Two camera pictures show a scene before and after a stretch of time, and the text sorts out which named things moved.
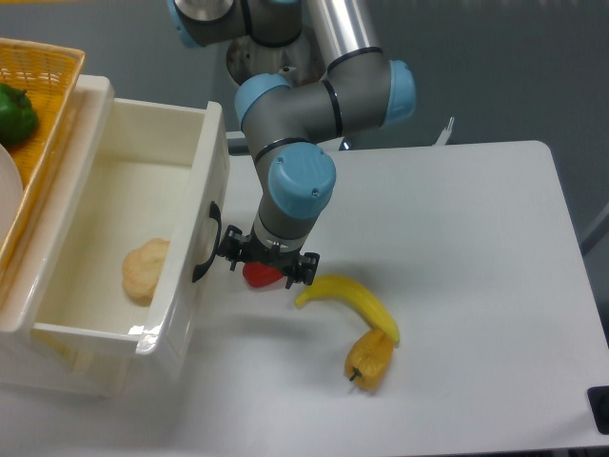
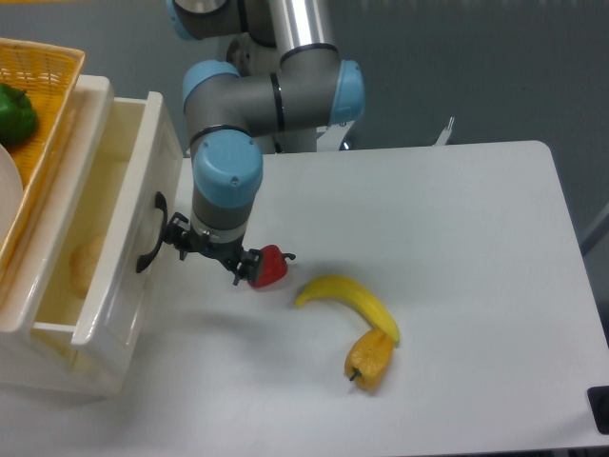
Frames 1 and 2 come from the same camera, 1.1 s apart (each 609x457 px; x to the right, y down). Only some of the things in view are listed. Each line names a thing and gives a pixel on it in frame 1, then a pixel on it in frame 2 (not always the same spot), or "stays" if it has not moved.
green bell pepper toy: x=18 y=120 stays
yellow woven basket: x=51 y=74 stays
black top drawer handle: x=214 y=212 -> x=146 y=261
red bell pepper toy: x=260 y=274 stays
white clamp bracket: x=445 y=133 stays
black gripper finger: x=234 y=246 -> x=178 y=233
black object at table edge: x=598 y=398 stays
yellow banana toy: x=336 y=287 stays
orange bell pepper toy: x=369 y=358 stays
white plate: x=11 y=197 stays
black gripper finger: x=306 y=268 -> x=249 y=266
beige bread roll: x=141 y=268 -> x=83 y=264
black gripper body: x=284 y=260 -> x=230 y=253
